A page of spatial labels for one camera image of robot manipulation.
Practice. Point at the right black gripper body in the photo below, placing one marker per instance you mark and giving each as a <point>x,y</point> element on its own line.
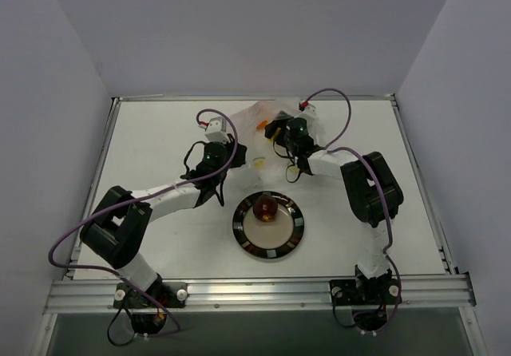
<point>274,128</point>

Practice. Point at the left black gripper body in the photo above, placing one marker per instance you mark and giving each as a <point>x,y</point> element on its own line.
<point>236,154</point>

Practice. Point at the orange fake fruit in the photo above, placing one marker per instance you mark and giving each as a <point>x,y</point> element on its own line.
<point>262,125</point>

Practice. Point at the clear printed plastic bag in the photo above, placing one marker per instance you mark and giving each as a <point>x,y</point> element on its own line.
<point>264,168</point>

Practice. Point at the dark red fake apple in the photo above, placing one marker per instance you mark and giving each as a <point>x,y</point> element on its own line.
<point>265,208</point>

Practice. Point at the yellow fake fruit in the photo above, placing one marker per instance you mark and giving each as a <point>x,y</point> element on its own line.
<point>275,133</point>

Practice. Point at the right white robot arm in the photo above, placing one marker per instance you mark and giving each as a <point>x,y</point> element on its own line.
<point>373,192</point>

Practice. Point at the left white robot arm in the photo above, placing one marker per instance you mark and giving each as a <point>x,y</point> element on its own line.
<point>116,229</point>

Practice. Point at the black rimmed ceramic plate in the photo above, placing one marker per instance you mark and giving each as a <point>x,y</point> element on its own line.
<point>268,240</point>

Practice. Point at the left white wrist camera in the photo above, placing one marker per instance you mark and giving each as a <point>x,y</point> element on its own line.
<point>216,130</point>

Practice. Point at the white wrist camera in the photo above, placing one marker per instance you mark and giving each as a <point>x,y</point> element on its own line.
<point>308,112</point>
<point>216,130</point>

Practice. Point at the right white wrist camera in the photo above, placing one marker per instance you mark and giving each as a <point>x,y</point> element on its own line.
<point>308,112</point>

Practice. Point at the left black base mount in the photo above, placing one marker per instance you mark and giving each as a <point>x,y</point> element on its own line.
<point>149,312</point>

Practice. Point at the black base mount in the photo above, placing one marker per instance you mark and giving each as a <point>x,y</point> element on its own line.
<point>149,312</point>
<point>373,303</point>

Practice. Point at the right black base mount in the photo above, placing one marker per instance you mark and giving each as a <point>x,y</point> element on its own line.
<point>373,303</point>

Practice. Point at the aluminium front frame rail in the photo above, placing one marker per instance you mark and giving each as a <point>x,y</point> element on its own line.
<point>82,296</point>

